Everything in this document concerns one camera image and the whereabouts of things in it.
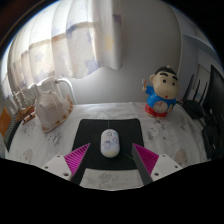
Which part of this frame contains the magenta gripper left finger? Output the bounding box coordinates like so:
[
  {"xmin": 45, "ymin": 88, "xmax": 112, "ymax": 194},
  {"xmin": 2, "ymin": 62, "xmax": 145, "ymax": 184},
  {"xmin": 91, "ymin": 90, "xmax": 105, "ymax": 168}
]
[{"xmin": 42, "ymin": 143, "xmax": 92, "ymax": 186}]

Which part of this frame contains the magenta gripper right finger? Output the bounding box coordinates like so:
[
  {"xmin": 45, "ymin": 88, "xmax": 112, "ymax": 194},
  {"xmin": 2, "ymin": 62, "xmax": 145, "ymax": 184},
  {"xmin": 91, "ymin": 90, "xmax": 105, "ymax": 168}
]
[{"xmin": 131, "ymin": 143, "xmax": 183, "ymax": 186}]

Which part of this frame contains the white patterned computer mouse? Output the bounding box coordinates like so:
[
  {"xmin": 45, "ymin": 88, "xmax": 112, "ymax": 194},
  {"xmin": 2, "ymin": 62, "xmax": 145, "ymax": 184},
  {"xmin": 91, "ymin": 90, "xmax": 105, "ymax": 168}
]
[{"xmin": 100, "ymin": 129, "xmax": 120, "ymax": 158}]

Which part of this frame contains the black mouse pad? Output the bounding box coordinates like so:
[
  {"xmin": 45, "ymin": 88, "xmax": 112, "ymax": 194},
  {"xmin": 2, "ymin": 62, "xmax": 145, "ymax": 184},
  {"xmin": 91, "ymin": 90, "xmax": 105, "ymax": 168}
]
[{"xmin": 73, "ymin": 118, "xmax": 144, "ymax": 170}]

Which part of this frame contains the white patterned tablecloth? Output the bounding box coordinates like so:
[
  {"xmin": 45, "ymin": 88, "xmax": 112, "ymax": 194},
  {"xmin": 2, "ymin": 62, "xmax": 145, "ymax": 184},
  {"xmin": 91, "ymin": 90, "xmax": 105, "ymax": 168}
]
[{"xmin": 6, "ymin": 102, "xmax": 208, "ymax": 190}]

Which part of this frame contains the white cloth bag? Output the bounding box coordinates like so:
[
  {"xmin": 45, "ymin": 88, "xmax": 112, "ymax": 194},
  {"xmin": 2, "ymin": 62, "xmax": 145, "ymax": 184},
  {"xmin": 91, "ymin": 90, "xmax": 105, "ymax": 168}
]
[{"xmin": 32, "ymin": 77, "xmax": 77, "ymax": 133}]

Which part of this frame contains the cartoon boy figurine clock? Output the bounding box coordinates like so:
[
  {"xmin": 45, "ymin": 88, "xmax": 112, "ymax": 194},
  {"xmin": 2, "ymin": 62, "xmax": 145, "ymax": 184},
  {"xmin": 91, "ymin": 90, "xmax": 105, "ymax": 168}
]
[{"xmin": 142, "ymin": 66, "xmax": 179, "ymax": 118}]

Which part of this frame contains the small wooden item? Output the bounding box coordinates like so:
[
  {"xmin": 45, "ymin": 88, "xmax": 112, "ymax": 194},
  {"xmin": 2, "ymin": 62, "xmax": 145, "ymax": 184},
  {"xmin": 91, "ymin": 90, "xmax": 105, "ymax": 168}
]
[{"xmin": 16, "ymin": 105, "xmax": 35, "ymax": 124}]

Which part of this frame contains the black box device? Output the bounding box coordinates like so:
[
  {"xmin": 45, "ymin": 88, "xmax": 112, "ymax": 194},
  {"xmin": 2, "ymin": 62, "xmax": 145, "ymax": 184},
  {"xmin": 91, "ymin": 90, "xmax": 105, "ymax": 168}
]
[{"xmin": 202, "ymin": 126, "xmax": 224, "ymax": 160}]

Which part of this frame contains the black wifi router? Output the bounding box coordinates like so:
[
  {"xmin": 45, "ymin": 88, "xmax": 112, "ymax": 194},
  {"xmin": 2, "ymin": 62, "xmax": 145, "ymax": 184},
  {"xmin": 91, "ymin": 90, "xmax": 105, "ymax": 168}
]
[{"xmin": 182, "ymin": 76, "xmax": 203, "ymax": 119}]

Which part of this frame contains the black computer monitor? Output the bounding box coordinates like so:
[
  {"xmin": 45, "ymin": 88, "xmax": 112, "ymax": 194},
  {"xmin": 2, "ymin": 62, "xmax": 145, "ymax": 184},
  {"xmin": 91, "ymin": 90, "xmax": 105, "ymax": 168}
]
[{"xmin": 202, "ymin": 66, "xmax": 224, "ymax": 130}]

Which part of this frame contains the white patterned curtain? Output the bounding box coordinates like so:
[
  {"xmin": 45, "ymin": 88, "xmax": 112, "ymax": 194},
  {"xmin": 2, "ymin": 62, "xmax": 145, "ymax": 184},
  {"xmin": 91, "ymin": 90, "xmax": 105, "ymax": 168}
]
[{"xmin": 0, "ymin": 0, "xmax": 123, "ymax": 97}]

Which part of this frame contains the white wall shelf unit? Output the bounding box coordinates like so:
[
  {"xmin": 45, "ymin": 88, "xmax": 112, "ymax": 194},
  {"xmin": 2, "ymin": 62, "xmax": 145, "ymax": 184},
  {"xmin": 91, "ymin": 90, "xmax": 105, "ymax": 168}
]
[{"xmin": 174, "ymin": 9, "xmax": 223, "ymax": 100}]

